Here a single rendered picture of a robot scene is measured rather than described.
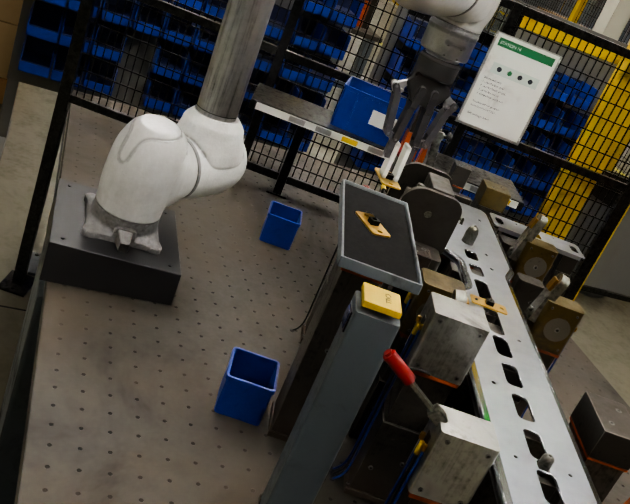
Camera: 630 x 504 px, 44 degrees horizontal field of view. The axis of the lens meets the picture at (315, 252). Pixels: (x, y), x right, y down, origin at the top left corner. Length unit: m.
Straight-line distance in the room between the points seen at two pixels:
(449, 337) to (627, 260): 3.75
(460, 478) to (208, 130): 1.03
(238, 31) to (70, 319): 0.73
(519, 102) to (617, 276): 2.57
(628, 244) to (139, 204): 3.66
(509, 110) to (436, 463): 1.68
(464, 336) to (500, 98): 1.41
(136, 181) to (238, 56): 0.37
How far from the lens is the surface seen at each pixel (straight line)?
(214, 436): 1.52
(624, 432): 1.48
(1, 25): 4.58
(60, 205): 1.89
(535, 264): 2.15
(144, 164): 1.74
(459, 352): 1.36
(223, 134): 1.87
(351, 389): 1.20
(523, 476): 1.26
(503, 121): 2.66
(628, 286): 5.16
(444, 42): 1.39
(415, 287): 1.24
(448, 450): 1.15
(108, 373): 1.58
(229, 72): 1.85
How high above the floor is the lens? 1.64
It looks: 23 degrees down
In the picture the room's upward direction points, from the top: 23 degrees clockwise
